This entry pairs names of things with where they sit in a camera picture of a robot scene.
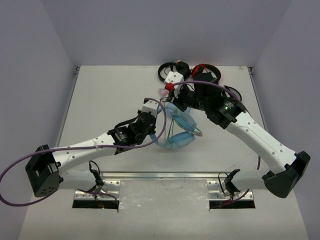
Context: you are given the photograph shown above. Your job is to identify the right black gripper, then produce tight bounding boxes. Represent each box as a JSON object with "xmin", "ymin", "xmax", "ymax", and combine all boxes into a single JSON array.
[{"xmin": 167, "ymin": 83, "xmax": 209, "ymax": 112}]

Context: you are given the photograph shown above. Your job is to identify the light blue headphones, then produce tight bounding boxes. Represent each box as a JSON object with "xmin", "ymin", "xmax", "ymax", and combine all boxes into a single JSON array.
[{"xmin": 154, "ymin": 103, "xmax": 203, "ymax": 150}]

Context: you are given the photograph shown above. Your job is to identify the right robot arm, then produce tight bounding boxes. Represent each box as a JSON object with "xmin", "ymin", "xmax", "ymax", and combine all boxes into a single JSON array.
[{"xmin": 165, "ymin": 71, "xmax": 311, "ymax": 199}]

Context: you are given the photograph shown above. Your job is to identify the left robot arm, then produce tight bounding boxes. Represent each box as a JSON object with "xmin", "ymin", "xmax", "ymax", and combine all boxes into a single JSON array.
[{"xmin": 25, "ymin": 111, "xmax": 157, "ymax": 198}]

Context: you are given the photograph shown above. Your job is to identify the pink cat ear headphones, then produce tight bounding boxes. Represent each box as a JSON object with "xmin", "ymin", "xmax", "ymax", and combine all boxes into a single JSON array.
[{"xmin": 158, "ymin": 88, "xmax": 169, "ymax": 103}]

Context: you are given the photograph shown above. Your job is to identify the red headphones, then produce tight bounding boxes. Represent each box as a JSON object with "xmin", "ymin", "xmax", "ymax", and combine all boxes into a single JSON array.
[{"xmin": 190, "ymin": 63, "xmax": 222, "ymax": 82}]

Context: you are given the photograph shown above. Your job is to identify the white black striped headphones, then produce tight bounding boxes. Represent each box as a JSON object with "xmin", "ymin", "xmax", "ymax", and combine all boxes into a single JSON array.
[{"xmin": 224, "ymin": 85, "xmax": 243, "ymax": 101}]

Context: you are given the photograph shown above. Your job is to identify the black headset with microphone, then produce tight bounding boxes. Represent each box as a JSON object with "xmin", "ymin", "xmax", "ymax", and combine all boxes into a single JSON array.
[{"xmin": 157, "ymin": 60, "xmax": 191, "ymax": 83}]

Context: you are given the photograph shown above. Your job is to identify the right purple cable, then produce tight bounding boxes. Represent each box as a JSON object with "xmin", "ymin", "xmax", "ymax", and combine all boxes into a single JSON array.
[{"xmin": 171, "ymin": 80, "xmax": 262, "ymax": 208}]

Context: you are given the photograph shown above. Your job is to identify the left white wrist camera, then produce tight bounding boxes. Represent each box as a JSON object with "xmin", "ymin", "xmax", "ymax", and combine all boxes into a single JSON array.
[{"xmin": 141, "ymin": 99, "xmax": 160, "ymax": 118}]

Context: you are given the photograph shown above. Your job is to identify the aluminium table rail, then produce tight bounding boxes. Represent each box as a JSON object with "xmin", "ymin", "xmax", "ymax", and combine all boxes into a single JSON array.
[{"xmin": 92, "ymin": 170, "xmax": 263, "ymax": 180}]

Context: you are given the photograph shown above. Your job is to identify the left metal mounting bracket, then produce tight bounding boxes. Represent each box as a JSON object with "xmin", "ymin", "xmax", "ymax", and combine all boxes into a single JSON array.
[{"xmin": 73, "ymin": 179, "xmax": 121, "ymax": 201}]

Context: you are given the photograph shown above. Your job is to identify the metal mounting bracket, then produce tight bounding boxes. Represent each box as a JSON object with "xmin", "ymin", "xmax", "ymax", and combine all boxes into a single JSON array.
[
  {"xmin": 207, "ymin": 178, "xmax": 254, "ymax": 201},
  {"xmin": 73, "ymin": 179, "xmax": 121, "ymax": 201}
]

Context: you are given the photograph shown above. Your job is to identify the right metal mounting bracket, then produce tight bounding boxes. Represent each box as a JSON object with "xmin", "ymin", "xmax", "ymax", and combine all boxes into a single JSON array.
[{"xmin": 207, "ymin": 178, "xmax": 254, "ymax": 201}]

